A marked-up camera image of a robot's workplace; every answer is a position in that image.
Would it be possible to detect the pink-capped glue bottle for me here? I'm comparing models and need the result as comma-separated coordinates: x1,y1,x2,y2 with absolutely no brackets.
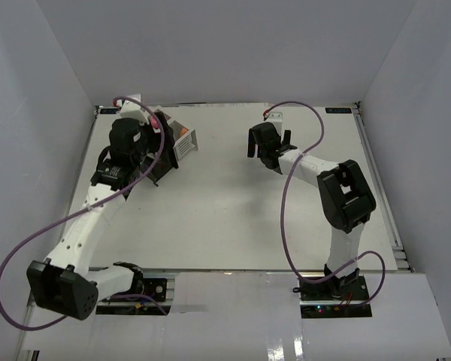
149,116,159,131

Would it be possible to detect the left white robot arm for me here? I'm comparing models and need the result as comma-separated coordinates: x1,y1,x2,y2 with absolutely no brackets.
26,111,174,320

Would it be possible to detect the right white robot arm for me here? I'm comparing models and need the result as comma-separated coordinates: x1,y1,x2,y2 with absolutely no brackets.
247,122,377,300

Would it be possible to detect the white two-slot pen holder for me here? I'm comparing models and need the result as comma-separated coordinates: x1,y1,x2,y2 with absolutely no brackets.
167,114,198,161

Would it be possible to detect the black two-slot pen holder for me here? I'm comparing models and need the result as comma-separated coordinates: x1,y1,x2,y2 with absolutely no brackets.
139,132,179,186

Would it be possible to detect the right black table label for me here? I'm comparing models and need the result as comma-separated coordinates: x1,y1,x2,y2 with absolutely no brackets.
325,107,352,114

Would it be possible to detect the black table label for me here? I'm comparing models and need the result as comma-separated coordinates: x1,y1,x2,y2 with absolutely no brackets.
325,107,352,114
99,108,120,114

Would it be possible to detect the left black table label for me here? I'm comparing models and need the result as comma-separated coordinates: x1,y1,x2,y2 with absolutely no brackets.
99,108,120,114

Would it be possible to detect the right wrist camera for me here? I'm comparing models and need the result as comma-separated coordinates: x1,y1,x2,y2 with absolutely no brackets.
263,110,283,133

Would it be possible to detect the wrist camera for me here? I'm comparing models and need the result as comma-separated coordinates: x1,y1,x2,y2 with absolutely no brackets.
263,110,283,133
113,99,149,125

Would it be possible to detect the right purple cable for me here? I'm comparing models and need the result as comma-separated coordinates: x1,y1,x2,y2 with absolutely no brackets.
265,100,384,308

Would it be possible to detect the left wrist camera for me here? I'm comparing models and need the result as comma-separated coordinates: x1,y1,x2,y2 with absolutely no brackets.
113,99,149,125

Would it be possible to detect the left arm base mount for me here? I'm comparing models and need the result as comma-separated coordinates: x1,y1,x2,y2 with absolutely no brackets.
95,276,175,316

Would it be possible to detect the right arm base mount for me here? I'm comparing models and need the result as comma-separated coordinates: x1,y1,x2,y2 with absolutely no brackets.
292,276,372,320

